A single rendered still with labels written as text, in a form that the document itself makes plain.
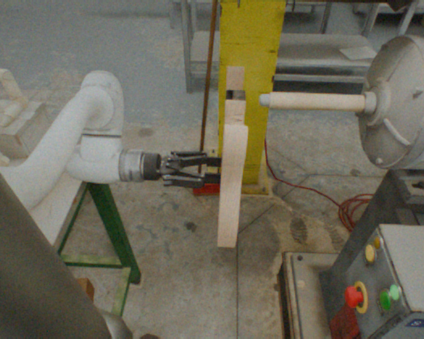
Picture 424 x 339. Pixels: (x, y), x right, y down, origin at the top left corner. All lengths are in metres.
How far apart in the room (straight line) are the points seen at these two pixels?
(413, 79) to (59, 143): 0.62
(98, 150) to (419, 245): 0.72
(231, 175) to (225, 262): 1.17
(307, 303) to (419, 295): 0.89
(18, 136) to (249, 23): 1.03
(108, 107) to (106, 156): 0.13
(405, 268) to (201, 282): 1.28
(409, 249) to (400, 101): 0.26
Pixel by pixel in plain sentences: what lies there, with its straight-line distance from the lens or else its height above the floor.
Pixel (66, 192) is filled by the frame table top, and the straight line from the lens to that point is 0.96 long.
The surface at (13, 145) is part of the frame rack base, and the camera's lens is 0.96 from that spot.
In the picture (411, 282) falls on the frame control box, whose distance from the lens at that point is 0.61.
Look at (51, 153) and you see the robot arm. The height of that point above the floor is 1.23.
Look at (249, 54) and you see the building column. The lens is 1.56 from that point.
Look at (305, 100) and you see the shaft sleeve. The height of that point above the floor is 1.26.
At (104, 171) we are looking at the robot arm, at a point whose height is 1.02.
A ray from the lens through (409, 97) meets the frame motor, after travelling 0.62.
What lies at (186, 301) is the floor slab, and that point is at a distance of 1.72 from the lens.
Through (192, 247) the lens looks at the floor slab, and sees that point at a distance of 1.85.
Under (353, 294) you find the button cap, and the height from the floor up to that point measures 0.99.
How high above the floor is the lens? 1.60
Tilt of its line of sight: 46 degrees down
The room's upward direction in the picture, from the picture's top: straight up
